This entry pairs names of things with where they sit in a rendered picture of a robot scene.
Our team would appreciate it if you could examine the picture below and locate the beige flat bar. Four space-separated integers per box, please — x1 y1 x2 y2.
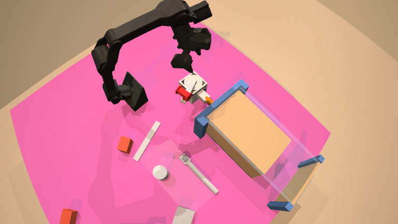
133 121 161 161

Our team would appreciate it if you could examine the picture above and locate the grey cylinder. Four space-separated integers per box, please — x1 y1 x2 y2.
153 165 169 180

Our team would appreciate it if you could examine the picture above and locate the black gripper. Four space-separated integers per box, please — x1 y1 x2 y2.
170 27 203 73

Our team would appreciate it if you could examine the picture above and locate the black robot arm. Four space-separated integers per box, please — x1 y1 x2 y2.
91 0 212 105

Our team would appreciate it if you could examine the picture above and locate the orange-red box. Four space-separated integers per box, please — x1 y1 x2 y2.
117 136 133 154
60 209 78 224

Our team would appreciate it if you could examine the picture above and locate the beige cube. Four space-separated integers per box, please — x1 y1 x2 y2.
172 206 195 224

